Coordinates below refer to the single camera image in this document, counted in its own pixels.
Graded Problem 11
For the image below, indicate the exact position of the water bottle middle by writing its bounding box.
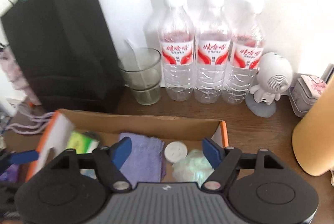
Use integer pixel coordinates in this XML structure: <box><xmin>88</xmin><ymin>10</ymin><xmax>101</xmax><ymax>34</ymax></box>
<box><xmin>195</xmin><ymin>7</ymin><xmax>232</xmax><ymax>104</ymax></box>

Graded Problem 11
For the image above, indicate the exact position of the white astronaut speaker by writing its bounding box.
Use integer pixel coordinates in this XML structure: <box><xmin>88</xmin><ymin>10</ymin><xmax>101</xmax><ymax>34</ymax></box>
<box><xmin>245</xmin><ymin>52</ymin><xmax>293</xmax><ymax>118</ymax></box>

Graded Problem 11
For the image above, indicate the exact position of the black paper bag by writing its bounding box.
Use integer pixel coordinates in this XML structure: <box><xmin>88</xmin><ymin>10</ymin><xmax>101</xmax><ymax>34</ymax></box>
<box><xmin>1</xmin><ymin>0</ymin><xmax>125</xmax><ymax>113</ymax></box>

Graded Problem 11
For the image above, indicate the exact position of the white round cap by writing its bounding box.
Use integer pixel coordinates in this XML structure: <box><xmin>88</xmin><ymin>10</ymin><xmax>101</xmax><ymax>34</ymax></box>
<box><xmin>164</xmin><ymin>141</ymin><xmax>188</xmax><ymax>164</ymax></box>

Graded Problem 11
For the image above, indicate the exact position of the purple tissue box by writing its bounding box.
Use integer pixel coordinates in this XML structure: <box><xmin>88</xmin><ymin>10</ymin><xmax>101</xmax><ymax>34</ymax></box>
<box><xmin>0</xmin><ymin>164</ymin><xmax>19</xmax><ymax>183</ymax></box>

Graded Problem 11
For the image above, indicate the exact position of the purple charging cable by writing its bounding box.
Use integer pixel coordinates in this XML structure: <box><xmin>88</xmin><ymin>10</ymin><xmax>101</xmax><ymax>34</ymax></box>
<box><xmin>6</xmin><ymin>111</ymin><xmax>56</xmax><ymax>135</ymax></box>

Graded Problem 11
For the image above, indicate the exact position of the red cardboard box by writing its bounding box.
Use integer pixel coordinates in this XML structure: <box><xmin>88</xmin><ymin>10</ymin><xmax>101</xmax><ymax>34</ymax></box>
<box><xmin>26</xmin><ymin>109</ymin><xmax>229</xmax><ymax>180</ymax></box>

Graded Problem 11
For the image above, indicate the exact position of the water bottle left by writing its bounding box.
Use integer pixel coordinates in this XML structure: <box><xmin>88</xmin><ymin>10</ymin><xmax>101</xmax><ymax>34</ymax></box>
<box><xmin>158</xmin><ymin>6</ymin><xmax>195</xmax><ymax>101</ymax></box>

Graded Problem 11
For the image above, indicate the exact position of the small floral tin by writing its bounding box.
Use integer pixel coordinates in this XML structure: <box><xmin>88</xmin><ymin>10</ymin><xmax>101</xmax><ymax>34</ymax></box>
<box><xmin>288</xmin><ymin>75</ymin><xmax>327</xmax><ymax>118</ymax></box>

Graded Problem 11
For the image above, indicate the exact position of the water bottle right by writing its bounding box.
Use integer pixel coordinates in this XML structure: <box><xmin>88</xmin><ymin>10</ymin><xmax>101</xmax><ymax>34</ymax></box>
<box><xmin>221</xmin><ymin>12</ymin><xmax>266</xmax><ymax>104</ymax></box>

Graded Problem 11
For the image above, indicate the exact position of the yellow thermos jug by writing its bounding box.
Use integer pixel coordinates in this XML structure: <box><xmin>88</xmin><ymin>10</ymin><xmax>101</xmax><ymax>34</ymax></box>
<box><xmin>292</xmin><ymin>81</ymin><xmax>334</xmax><ymax>176</ymax></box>

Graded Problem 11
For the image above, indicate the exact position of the purple knitted cloth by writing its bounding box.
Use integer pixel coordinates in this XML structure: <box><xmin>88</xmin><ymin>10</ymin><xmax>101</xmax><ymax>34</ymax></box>
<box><xmin>119</xmin><ymin>132</ymin><xmax>166</xmax><ymax>188</ymax></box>

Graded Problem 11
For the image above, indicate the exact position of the pale green plastic bag ball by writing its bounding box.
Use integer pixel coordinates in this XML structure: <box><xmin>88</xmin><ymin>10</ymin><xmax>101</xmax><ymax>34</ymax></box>
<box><xmin>172</xmin><ymin>149</ymin><xmax>214</xmax><ymax>187</ymax></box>

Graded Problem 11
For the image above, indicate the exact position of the clear drinking glass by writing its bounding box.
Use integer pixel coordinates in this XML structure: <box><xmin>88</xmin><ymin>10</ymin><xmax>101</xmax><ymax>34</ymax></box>
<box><xmin>118</xmin><ymin>48</ymin><xmax>162</xmax><ymax>106</ymax></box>

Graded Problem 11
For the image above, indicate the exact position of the water bottle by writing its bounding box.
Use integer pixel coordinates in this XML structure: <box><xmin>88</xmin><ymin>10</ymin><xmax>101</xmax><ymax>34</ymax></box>
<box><xmin>195</xmin><ymin>7</ymin><xmax>232</xmax><ymax>104</ymax></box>
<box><xmin>158</xmin><ymin>6</ymin><xmax>195</xmax><ymax>101</ymax></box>
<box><xmin>221</xmin><ymin>12</ymin><xmax>266</xmax><ymax>104</ymax></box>

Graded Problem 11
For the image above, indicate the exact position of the green tissue pack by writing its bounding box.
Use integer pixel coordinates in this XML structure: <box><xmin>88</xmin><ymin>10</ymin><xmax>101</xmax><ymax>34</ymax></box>
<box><xmin>66</xmin><ymin>131</ymin><xmax>100</xmax><ymax>154</ymax></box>

